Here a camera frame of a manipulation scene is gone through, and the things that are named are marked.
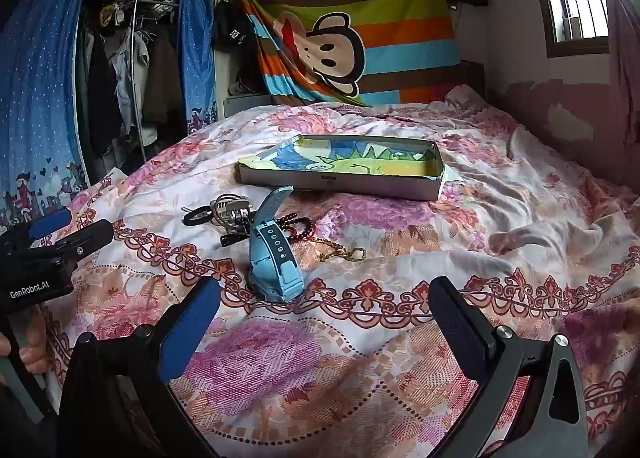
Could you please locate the person's left hand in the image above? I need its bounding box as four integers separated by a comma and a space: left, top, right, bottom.
0, 310, 50, 375

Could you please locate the dark beaded bracelet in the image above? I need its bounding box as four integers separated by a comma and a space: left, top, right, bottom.
275, 213, 317, 242

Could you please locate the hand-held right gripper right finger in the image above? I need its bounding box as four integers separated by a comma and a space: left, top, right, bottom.
429, 276, 588, 458

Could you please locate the dark wooden headboard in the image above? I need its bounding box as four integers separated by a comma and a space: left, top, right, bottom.
460, 60, 486, 101

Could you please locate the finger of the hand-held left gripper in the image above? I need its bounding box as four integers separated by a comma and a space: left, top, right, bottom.
30, 219, 115, 269
0, 207, 72, 253

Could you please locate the black hanging bag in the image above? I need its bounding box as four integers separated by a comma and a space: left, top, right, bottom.
215, 0, 251, 49

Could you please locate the narrow blue dotted wardrobe curtain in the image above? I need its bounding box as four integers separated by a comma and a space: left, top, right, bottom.
177, 0, 218, 136

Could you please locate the striped monkey print blanket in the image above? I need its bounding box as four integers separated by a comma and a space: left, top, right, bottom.
235, 0, 461, 106

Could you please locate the cardboard box with painted drawing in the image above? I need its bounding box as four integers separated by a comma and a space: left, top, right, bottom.
235, 134, 446, 202

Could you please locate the wide blue dotted wardrobe curtain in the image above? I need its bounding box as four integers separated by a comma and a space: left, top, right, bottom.
0, 0, 96, 229

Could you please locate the pink window curtain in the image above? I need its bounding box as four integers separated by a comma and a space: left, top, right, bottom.
607, 0, 640, 129

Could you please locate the white cabinet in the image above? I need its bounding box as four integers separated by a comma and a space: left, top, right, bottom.
215, 0, 273, 119

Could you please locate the light blue smartwatch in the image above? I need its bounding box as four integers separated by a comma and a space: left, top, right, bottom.
248, 186, 306, 304

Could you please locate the metal wardrobe pole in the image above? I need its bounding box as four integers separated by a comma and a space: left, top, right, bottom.
82, 0, 178, 161

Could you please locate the gold chain bracelet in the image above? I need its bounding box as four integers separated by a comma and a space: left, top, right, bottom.
286, 235, 367, 264

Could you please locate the grey claw hair clip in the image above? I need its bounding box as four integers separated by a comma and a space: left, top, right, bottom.
209, 194, 252, 235

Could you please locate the black hair tie with flower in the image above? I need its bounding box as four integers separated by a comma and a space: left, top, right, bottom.
181, 204, 215, 229

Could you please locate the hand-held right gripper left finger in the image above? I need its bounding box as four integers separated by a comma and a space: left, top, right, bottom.
57, 277, 223, 458

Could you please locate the floral bed sheet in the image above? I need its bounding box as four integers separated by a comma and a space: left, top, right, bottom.
40, 85, 640, 458

